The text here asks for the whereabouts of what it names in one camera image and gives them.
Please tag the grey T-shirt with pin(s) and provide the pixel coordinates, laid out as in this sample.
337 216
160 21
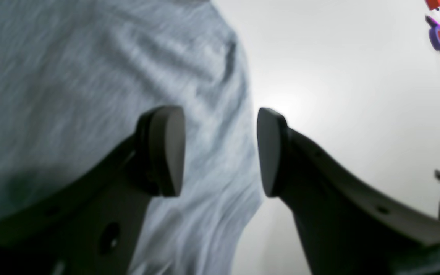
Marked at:
74 77

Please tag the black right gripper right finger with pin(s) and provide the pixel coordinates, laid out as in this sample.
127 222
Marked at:
346 227

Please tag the purple tape roll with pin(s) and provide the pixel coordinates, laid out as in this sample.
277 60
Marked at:
434 32

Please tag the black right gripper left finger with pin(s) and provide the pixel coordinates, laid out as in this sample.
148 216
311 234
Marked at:
92 226

